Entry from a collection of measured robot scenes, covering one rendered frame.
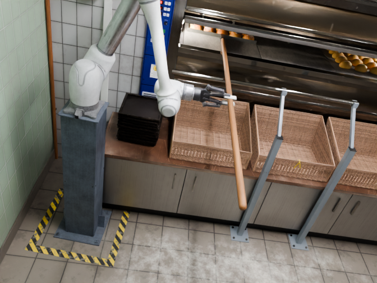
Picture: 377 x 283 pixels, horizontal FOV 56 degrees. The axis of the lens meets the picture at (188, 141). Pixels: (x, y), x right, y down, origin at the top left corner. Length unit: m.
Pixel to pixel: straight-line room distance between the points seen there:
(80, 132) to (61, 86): 0.88
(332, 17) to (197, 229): 1.78
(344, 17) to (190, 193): 1.58
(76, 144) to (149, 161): 0.53
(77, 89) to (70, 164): 0.51
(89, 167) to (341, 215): 1.87
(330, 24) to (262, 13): 0.46
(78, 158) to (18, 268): 0.82
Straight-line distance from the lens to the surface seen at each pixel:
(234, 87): 2.66
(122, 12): 1.94
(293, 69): 2.69
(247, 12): 2.47
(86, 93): 1.92
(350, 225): 3.05
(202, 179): 2.47
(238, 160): 1.51
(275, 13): 2.51
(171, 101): 1.71
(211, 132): 2.74
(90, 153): 2.10
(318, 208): 2.73
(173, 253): 2.62
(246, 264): 2.71
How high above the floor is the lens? 2.11
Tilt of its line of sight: 36 degrees down
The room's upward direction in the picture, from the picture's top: 13 degrees clockwise
